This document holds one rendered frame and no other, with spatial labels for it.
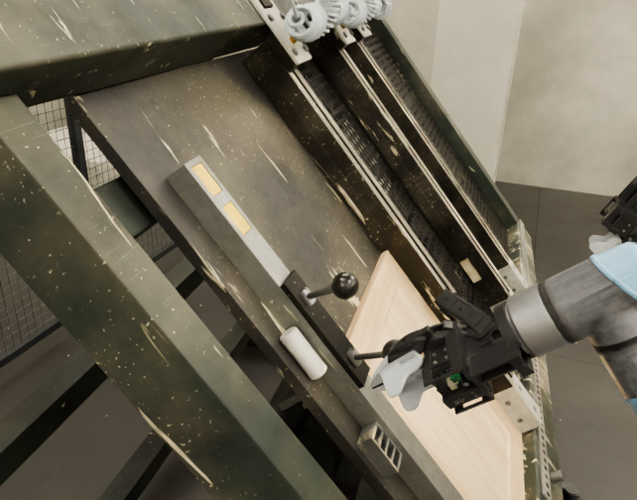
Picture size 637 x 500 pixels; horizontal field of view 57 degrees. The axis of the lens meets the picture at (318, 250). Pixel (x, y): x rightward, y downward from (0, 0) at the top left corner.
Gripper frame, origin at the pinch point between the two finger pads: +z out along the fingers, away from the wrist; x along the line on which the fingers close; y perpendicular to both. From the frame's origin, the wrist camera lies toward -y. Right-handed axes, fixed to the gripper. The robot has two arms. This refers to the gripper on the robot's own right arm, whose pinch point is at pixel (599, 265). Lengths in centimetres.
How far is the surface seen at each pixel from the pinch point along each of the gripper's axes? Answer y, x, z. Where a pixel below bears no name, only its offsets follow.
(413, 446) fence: 20, 59, 23
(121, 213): 73, 73, 8
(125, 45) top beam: 83, 68, -11
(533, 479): -13.5, 26.2, 39.1
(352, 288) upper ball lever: 42, 66, 1
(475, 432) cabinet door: 4.3, 31.3, 33.9
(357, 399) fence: 32, 62, 19
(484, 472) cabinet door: 0, 39, 35
